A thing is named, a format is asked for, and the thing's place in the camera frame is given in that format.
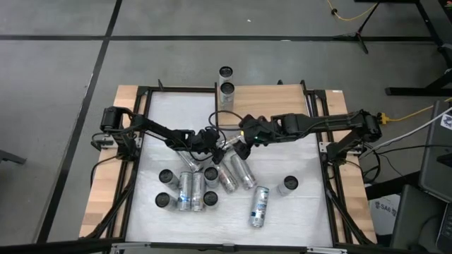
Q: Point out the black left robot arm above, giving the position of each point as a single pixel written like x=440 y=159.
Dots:
x=155 y=127

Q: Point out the black tripod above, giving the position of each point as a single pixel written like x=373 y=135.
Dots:
x=357 y=35

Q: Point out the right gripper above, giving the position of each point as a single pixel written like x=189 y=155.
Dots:
x=259 y=130

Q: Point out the Celsius Peach Vibe can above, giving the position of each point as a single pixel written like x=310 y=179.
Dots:
x=210 y=198
x=192 y=164
x=166 y=175

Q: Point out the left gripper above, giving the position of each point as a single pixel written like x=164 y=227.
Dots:
x=202 y=140

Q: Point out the wooden shelf black metal legs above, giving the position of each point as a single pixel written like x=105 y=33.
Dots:
x=275 y=102

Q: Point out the dark grey seat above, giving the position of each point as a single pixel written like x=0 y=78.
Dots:
x=416 y=218

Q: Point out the laptop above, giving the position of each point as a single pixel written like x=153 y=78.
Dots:
x=445 y=229

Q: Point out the white glossy table mat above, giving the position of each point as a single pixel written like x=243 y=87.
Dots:
x=159 y=116

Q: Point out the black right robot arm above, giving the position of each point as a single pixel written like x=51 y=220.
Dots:
x=318 y=121

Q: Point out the white printed box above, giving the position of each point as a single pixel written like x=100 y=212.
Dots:
x=383 y=211

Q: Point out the black stand foot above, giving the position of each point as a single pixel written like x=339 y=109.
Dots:
x=12 y=157

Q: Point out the grey side table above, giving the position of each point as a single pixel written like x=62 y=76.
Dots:
x=434 y=158

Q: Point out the black desk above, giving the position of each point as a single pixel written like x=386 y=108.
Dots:
x=439 y=82

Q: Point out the Celsius Arctic Vibe can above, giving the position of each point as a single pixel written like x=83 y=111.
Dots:
x=290 y=182
x=259 y=206

